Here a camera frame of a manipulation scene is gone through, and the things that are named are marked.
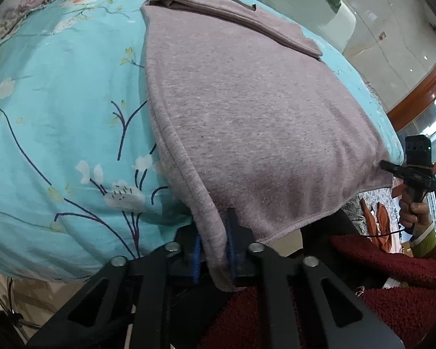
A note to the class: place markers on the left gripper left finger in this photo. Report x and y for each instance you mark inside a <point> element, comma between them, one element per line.
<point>126,304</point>

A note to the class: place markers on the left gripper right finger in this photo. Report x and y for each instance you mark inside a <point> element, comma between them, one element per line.
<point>302,304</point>

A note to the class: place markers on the mauve knit garment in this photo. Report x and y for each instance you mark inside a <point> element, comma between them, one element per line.
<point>246,115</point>

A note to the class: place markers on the person's right hand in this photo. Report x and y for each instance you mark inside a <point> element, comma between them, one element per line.
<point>414,216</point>

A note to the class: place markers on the red knit sweater sleeve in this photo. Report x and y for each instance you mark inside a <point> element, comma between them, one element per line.
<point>400,290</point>

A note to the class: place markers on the turquoise floral bed sheet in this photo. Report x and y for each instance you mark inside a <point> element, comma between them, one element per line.
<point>81,180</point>

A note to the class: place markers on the wooden door frame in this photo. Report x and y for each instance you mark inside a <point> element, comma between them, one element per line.
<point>415,103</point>

